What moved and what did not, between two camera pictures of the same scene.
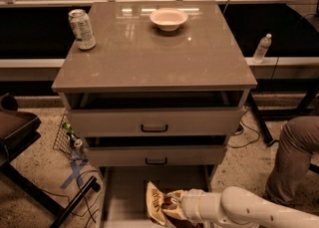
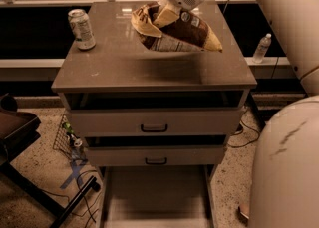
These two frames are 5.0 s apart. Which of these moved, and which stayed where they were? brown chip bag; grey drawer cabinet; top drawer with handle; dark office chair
Moved: brown chip bag
Stayed: grey drawer cabinet; dark office chair; top drawer with handle
